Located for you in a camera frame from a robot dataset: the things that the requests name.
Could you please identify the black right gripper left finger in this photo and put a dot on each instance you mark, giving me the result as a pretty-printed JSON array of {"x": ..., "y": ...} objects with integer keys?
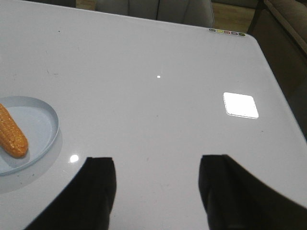
[{"x": 85, "y": 203}]

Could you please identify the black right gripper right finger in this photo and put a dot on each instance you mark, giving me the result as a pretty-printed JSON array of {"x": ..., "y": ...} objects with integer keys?
[{"x": 234, "y": 199}]

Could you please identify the light blue round plate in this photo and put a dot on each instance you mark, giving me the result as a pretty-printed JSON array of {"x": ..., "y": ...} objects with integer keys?
[{"x": 40, "y": 125}]

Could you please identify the orange corn cob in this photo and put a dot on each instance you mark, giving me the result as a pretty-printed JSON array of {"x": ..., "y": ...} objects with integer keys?
[{"x": 12, "y": 139}]

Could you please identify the coloured sticker strip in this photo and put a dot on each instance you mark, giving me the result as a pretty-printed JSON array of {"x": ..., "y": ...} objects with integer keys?
[{"x": 227, "y": 32}]

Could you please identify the right grey upholstered chair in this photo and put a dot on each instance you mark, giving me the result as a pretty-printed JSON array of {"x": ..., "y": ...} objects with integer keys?
[{"x": 190, "y": 12}]

